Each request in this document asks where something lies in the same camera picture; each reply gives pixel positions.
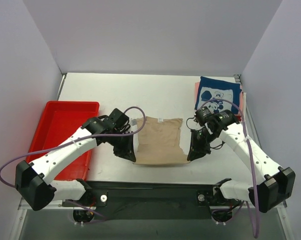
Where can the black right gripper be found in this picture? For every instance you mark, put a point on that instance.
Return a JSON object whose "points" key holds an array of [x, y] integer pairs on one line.
{"points": [[199, 141]]}

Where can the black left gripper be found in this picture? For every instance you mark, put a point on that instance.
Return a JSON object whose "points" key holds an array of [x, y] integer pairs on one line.
{"points": [[124, 144]]}

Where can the beige t-shirt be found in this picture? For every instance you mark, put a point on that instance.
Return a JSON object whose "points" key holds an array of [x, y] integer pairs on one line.
{"points": [[158, 144]]}

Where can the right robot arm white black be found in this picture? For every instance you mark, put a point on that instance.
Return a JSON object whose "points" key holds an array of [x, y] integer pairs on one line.
{"points": [[248, 160]]}

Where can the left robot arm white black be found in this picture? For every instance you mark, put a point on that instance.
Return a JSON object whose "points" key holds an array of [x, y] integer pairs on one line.
{"points": [[36, 182]]}

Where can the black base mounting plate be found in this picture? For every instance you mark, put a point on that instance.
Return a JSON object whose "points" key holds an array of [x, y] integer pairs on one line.
{"points": [[151, 201]]}

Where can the folded blue printed t-shirt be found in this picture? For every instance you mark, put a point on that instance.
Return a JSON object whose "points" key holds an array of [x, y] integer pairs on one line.
{"points": [[215, 96]]}

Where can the red plastic tray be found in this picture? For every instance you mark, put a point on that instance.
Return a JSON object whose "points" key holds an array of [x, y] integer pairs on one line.
{"points": [[58, 121]]}

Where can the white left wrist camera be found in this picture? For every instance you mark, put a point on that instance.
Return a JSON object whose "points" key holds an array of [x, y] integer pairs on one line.
{"points": [[133, 122]]}

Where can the aluminium frame rail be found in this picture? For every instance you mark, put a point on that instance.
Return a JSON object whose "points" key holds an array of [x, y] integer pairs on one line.
{"points": [[269, 194]]}

